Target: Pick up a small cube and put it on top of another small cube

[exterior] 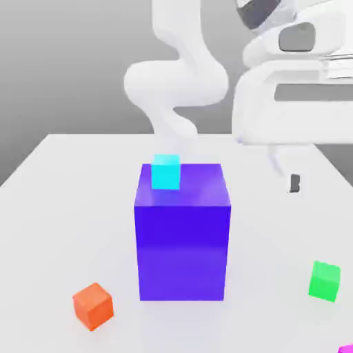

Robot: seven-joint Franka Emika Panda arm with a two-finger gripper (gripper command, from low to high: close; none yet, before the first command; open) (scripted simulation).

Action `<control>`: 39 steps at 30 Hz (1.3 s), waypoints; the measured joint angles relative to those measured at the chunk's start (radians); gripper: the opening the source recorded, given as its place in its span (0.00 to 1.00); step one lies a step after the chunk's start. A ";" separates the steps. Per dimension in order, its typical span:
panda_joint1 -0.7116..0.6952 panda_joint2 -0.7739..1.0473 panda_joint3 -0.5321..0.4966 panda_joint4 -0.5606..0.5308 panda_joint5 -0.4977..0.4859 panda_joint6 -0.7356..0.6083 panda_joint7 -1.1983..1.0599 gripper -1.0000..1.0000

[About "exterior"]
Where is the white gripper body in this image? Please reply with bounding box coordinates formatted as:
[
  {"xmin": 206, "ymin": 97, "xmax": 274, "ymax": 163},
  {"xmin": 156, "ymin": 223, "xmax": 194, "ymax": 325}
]
[{"xmin": 231, "ymin": 60, "xmax": 353, "ymax": 146}]

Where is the small orange cube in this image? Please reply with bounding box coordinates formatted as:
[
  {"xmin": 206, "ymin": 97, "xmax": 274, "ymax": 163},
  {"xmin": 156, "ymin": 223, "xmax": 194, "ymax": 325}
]
[{"xmin": 72, "ymin": 282, "xmax": 114, "ymax": 332}]

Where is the small cyan cube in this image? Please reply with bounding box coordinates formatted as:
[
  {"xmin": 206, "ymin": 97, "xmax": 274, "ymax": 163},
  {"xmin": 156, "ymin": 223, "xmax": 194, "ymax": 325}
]
[{"xmin": 150, "ymin": 154, "xmax": 181, "ymax": 191}]

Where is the large purple box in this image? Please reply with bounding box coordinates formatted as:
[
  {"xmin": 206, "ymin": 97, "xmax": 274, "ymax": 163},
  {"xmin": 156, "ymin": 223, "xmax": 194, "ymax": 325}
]
[{"xmin": 133, "ymin": 163, "xmax": 232, "ymax": 302}]

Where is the small green cube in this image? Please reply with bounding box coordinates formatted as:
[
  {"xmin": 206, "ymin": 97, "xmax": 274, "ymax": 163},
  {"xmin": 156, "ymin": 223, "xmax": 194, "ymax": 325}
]
[{"xmin": 307, "ymin": 260, "xmax": 341, "ymax": 303}]

